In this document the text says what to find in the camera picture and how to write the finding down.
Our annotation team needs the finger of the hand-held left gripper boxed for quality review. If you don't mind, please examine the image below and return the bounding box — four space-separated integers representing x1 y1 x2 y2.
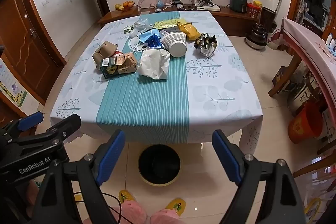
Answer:
0 112 44 140
45 114 82 147

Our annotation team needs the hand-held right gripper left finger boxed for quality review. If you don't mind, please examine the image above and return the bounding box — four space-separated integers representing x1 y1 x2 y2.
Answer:
31 130 126 224

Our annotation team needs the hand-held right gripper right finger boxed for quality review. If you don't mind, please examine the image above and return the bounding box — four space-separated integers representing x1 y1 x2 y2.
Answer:
212 130 307 224

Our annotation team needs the black bin with yellow rim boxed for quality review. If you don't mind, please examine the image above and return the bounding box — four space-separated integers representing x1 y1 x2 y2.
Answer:
138 145 181 186

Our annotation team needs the green carton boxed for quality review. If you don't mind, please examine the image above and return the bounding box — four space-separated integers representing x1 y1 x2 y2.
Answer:
100 57 119 79

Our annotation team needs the brown paper cup carrier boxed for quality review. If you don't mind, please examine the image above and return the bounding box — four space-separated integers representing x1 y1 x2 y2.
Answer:
92 41 118 64

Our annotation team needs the brown printed paper bag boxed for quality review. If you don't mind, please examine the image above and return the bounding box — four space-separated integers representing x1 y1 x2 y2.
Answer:
116 52 138 75

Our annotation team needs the white paper bag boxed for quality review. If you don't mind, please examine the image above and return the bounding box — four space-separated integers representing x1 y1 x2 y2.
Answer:
137 48 171 80

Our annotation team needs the gold and black foil wrapper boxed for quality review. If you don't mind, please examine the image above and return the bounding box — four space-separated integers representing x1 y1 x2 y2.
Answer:
194 33 218 58

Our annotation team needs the blue foil packet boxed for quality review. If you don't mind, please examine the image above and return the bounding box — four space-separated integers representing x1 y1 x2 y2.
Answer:
144 34 162 49

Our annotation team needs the blue face mask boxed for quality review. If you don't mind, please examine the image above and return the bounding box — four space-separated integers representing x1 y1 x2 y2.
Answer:
129 29 161 54

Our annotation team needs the patterned white paper cup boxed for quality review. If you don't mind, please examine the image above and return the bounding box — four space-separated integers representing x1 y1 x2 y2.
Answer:
160 32 187 57

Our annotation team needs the clear plastic bag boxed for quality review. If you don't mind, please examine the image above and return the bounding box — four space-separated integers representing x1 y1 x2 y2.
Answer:
133 18 153 31

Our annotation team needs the orange snack bag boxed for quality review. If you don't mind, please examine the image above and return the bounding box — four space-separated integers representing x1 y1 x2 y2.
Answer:
177 21 201 41

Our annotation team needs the yellow-green packet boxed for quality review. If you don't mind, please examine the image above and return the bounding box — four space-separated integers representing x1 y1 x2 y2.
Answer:
153 19 186 30

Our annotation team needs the yellow slipper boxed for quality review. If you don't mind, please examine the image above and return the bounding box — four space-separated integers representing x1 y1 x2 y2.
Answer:
119 189 137 205
165 198 186 214

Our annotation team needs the person's left leg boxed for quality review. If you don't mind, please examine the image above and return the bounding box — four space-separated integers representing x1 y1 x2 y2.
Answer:
112 200 147 224

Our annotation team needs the person's leg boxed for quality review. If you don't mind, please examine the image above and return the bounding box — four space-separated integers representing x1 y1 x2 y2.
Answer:
150 208 181 224
112 200 147 224

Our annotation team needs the blue and white tablecloth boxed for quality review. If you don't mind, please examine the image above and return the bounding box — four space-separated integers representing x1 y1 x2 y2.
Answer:
49 11 264 146

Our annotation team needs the brown wooden door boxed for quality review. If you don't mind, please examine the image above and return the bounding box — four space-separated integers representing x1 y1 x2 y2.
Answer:
0 0 66 106

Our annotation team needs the person's right leg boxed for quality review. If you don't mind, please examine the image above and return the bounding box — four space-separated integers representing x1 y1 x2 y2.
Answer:
150 208 181 224

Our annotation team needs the red bucket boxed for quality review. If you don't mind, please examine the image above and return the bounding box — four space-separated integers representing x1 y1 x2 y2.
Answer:
287 106 324 144

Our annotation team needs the wooden chair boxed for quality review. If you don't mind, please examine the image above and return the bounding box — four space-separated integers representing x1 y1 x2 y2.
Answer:
293 156 336 188

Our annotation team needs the cardboard box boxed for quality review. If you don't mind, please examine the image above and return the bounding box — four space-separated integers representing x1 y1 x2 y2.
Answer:
272 67 292 88

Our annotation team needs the wooden television cabinet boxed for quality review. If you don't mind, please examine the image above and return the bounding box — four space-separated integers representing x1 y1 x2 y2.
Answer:
98 5 260 37

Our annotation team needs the fruit bowl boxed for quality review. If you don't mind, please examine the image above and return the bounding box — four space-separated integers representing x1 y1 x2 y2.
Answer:
115 1 135 12

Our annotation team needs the pink tablecloth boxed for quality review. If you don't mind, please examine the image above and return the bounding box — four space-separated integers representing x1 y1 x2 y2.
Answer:
282 17 336 119

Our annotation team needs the dark brown bin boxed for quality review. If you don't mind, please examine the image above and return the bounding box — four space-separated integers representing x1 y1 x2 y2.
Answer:
260 7 276 30

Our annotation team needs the red container with yellow lid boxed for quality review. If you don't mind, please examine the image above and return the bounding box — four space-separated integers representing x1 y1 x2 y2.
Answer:
247 0 262 19

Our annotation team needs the white set-top box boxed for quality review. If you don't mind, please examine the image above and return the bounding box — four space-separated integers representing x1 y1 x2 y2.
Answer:
196 5 220 12

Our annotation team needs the dark green air fryer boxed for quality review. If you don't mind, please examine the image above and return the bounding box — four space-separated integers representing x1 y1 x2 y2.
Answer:
230 0 248 13

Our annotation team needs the colourful wall chart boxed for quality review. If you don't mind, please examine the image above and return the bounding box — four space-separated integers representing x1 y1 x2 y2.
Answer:
0 56 28 107

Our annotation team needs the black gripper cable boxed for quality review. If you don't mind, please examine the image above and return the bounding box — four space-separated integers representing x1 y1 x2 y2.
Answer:
73 191 132 224

